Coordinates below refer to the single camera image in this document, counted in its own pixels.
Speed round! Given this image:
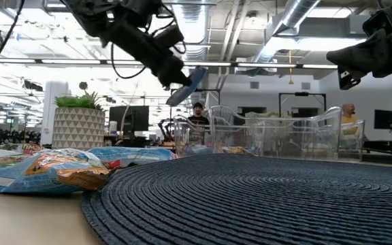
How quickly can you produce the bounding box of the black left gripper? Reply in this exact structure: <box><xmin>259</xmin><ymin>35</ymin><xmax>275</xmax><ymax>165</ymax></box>
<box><xmin>105</xmin><ymin>18</ymin><xmax>193</xmax><ymax>88</ymax></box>

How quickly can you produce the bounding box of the pale blue granola bar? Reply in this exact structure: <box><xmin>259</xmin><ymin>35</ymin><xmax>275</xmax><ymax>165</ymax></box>
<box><xmin>184</xmin><ymin>144</ymin><xmax>214</xmax><ymax>157</ymax></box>

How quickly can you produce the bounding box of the blue granola bar red end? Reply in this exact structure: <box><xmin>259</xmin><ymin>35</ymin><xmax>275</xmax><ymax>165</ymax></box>
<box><xmin>88</xmin><ymin>145</ymin><xmax>179</xmax><ymax>170</ymax></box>

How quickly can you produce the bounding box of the yellow granola bar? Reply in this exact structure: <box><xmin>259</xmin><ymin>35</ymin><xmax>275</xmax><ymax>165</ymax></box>
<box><xmin>221</xmin><ymin>146</ymin><xmax>255</xmax><ymax>156</ymax></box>

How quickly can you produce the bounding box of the blue granola bar orange picture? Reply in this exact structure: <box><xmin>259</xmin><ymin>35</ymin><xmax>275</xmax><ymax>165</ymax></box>
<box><xmin>0</xmin><ymin>148</ymin><xmax>105</xmax><ymax>195</ymax></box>

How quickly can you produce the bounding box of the person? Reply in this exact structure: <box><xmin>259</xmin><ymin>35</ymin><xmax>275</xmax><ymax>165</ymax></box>
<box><xmin>340</xmin><ymin>103</ymin><xmax>359</xmax><ymax>135</ymax></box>
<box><xmin>186</xmin><ymin>101</ymin><xmax>211</xmax><ymax>144</ymax></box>

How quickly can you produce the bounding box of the small clear plastic bin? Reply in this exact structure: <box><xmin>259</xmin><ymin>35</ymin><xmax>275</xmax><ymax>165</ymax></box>
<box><xmin>173</xmin><ymin>115</ymin><xmax>214</xmax><ymax>157</ymax></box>
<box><xmin>338</xmin><ymin>118</ymin><xmax>366</xmax><ymax>161</ymax></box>

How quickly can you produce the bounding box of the black computer monitor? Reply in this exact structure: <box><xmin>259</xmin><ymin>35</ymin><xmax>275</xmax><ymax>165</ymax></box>
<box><xmin>108</xmin><ymin>105</ymin><xmax>150</xmax><ymax>133</ymax></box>

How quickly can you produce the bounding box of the long ceiling light strip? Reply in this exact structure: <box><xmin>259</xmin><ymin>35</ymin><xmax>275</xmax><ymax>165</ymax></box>
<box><xmin>0</xmin><ymin>58</ymin><xmax>338</xmax><ymax>69</ymax></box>

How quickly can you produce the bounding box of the black desk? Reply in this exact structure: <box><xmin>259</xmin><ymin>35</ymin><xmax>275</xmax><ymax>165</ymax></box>
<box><xmin>362</xmin><ymin>140</ymin><xmax>392</xmax><ymax>153</ymax></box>

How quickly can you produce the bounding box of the large clear plastic bin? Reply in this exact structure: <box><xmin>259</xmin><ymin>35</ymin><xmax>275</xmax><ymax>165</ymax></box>
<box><xmin>209</xmin><ymin>104</ymin><xmax>342</xmax><ymax>161</ymax></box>

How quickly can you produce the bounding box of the green artificial plant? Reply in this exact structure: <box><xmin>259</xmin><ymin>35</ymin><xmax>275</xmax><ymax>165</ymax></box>
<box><xmin>54</xmin><ymin>91</ymin><xmax>103</xmax><ymax>111</ymax></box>

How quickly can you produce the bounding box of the triangle patterned planter pot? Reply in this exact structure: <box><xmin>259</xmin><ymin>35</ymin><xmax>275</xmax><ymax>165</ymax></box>
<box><xmin>52</xmin><ymin>107</ymin><xmax>106</xmax><ymax>152</ymax></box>

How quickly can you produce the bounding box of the round blue woven placemat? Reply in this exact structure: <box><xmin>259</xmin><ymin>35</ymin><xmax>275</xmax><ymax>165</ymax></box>
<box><xmin>80</xmin><ymin>153</ymin><xmax>392</xmax><ymax>245</ymax></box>

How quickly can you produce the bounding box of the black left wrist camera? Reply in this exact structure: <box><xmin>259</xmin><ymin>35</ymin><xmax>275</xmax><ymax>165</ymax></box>
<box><xmin>152</xmin><ymin>24</ymin><xmax>186</xmax><ymax>54</ymax></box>

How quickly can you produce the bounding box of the black metal frame stand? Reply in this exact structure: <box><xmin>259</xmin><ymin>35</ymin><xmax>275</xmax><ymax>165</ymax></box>
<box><xmin>169</xmin><ymin>88</ymin><xmax>221</xmax><ymax>130</ymax></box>
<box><xmin>278</xmin><ymin>91</ymin><xmax>327</xmax><ymax>118</ymax></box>

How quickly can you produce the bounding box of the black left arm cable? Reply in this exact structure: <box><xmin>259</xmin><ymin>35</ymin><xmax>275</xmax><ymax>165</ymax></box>
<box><xmin>110</xmin><ymin>42</ymin><xmax>148</xmax><ymax>80</ymax></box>

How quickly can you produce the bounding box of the small black wall monitor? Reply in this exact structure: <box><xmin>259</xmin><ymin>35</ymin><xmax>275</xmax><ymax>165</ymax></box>
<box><xmin>374</xmin><ymin>109</ymin><xmax>392</xmax><ymax>131</ymax></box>

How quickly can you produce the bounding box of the hanging orange cord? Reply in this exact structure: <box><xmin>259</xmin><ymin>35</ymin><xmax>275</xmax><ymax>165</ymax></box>
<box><xmin>287</xmin><ymin>50</ymin><xmax>295</xmax><ymax>85</ymax></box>

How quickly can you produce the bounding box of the silver spiral air duct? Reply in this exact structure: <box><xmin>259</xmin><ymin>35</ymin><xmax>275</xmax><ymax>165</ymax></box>
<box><xmin>250</xmin><ymin>0</ymin><xmax>321</xmax><ymax>65</ymax></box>

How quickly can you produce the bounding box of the long black hanging cable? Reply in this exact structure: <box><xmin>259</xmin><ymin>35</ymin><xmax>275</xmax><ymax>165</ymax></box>
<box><xmin>0</xmin><ymin>0</ymin><xmax>26</xmax><ymax>78</ymax></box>

